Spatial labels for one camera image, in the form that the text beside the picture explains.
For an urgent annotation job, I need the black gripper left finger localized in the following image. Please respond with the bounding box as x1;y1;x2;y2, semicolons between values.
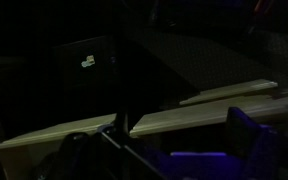
33;131;101;180

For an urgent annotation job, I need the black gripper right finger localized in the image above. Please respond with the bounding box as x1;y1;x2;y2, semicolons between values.
223;106;282;180

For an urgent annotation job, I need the dark box with sticker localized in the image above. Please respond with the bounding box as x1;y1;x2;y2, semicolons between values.
52;34;122;116

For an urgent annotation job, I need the black cable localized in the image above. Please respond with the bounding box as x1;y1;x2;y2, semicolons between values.
97;0;167;180

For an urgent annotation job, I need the large wooden drawer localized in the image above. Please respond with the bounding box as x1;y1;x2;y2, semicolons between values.
129;78;288;139

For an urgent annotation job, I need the small wooden drawer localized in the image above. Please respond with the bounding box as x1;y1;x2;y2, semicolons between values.
0;113;118;180

